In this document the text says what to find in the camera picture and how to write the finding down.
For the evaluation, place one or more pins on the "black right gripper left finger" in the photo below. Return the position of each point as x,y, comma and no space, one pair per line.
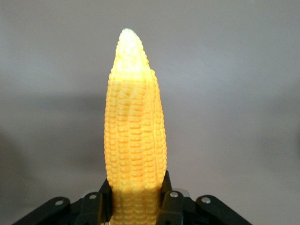
91,208

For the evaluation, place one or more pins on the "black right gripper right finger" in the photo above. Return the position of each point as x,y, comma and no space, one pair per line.
173,208

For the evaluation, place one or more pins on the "yellow corn cob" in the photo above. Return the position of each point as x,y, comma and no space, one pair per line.
133,129

